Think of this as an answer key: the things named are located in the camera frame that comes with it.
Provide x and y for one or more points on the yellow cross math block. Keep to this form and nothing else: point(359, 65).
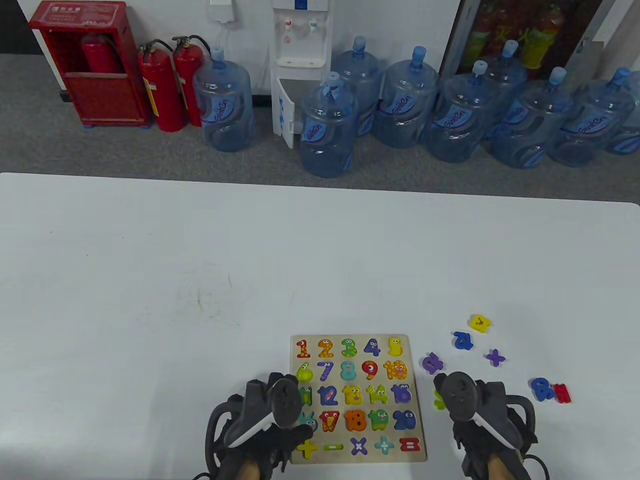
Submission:
point(306, 448)

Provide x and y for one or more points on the orange math block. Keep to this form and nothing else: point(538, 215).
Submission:
point(355, 420)

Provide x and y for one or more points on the purple cross math block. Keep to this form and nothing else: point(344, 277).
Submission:
point(495, 358)

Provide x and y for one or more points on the large purple math block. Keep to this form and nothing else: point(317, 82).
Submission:
point(432, 363)

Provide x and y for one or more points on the yellow chunky math block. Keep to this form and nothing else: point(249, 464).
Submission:
point(480, 323)

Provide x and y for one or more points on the small blue math block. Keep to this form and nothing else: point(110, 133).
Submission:
point(463, 340)

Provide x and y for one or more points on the red fire extinguisher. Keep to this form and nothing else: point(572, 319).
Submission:
point(186, 75)
point(97, 55)
point(162, 95)

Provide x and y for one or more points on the person's left hand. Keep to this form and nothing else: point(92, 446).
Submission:
point(300, 436)

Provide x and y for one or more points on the wooden math block puzzle board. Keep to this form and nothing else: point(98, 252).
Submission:
point(350, 385)

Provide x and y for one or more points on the white water dispenser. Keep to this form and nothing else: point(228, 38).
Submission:
point(300, 45)

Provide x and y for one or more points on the lime green math block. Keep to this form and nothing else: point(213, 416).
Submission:
point(439, 400)

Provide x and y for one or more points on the person's left forearm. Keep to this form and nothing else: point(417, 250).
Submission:
point(248, 471)

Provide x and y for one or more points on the large blue math block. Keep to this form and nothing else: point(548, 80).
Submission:
point(542, 389)

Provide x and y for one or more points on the person's right forearm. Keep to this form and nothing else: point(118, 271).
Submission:
point(500, 470)

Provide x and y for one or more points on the white wall socket box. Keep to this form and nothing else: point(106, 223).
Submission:
point(221, 11)

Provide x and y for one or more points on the red fire extinguisher cabinet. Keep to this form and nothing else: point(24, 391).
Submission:
point(100, 100)

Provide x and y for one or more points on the person's right hand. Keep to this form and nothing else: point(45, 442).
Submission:
point(470, 440)

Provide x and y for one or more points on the red double bar math block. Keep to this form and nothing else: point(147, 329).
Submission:
point(562, 393)

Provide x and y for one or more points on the row of blue water jugs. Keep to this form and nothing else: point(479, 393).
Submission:
point(327, 135)

